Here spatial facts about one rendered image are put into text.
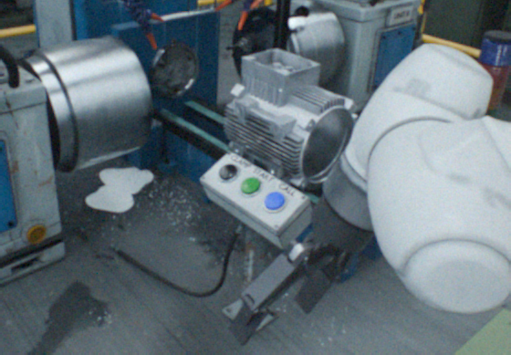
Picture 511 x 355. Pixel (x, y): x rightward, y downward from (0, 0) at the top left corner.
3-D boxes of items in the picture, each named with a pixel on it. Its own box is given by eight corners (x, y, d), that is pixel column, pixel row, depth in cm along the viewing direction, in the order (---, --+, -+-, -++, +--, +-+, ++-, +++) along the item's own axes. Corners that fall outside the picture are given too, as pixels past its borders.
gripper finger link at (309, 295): (316, 266, 77) (319, 265, 78) (293, 298, 81) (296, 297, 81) (331, 283, 76) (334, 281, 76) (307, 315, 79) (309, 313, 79)
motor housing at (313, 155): (221, 161, 117) (224, 78, 109) (282, 137, 129) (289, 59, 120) (290, 204, 104) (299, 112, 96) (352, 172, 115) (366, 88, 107)
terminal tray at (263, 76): (238, 90, 113) (240, 57, 110) (275, 79, 119) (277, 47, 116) (281, 110, 105) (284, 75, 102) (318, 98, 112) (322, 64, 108)
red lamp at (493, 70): (466, 81, 110) (472, 59, 108) (481, 75, 113) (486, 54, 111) (496, 90, 106) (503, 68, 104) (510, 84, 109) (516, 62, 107)
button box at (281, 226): (208, 198, 90) (197, 178, 86) (238, 169, 92) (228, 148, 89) (285, 252, 78) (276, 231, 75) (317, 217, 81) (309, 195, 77)
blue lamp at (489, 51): (472, 59, 108) (477, 37, 106) (486, 54, 111) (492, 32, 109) (503, 68, 104) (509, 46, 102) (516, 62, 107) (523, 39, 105)
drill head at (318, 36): (205, 92, 152) (208, 2, 141) (305, 63, 177) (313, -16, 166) (270, 124, 136) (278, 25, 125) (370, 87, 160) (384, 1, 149)
